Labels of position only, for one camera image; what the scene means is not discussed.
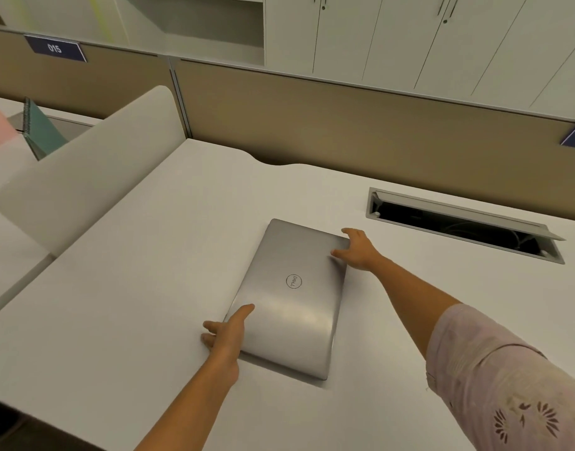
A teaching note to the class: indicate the person's right hand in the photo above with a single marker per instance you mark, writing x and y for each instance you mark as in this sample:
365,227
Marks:
361,250

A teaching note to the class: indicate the person's left hand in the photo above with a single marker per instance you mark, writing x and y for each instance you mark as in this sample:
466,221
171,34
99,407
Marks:
227,335

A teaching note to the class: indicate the person's left thumb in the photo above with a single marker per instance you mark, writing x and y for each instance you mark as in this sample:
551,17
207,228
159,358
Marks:
242,314

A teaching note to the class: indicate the person's right thumb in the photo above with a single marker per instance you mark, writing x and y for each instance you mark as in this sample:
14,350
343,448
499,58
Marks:
340,252

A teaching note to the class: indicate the person's left middle finger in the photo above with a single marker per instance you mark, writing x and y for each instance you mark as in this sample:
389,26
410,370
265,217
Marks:
207,339

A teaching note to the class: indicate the silver laptop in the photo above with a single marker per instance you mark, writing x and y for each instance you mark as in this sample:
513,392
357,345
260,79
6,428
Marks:
287,300

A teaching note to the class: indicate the person's left forearm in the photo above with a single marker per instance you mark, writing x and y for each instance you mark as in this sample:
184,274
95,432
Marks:
186,409

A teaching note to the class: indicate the person's right forearm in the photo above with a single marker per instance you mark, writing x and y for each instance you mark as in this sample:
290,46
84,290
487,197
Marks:
412,289

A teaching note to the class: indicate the beige partition screen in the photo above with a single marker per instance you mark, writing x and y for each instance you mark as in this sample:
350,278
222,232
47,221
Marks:
287,112

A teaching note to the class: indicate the white curved desk divider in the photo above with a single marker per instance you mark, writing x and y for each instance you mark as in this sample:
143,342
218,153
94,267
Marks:
92,171

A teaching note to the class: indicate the pink floral sleeve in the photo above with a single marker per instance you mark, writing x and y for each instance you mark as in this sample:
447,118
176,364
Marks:
508,385

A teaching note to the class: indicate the white cabinet with doors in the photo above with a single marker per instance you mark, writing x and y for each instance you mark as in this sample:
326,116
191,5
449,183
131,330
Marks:
433,44

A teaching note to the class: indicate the green spiral notebook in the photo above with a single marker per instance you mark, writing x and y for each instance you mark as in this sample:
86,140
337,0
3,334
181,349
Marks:
40,131

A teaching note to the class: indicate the white open shelf unit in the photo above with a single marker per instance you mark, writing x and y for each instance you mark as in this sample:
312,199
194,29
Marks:
137,23

